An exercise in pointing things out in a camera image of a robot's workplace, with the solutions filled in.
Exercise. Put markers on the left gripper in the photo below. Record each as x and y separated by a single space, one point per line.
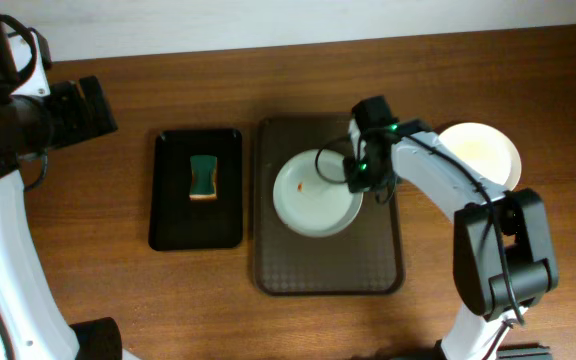
84 113

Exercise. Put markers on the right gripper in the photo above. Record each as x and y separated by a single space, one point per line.
356 181

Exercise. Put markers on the white plate bottom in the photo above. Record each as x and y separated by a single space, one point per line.
308 198

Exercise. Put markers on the white plate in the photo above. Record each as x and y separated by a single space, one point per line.
308 198
486 150

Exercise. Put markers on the green yellow sponge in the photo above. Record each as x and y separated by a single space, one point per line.
203 178

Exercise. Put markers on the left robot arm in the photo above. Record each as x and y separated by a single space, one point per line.
35 118

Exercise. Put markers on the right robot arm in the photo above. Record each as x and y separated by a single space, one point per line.
503 255

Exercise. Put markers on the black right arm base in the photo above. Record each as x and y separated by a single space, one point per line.
522 352

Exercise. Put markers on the brown plastic serving tray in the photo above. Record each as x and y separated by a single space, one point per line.
366 258

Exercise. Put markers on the black rectangular tray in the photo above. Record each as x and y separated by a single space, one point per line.
177 222

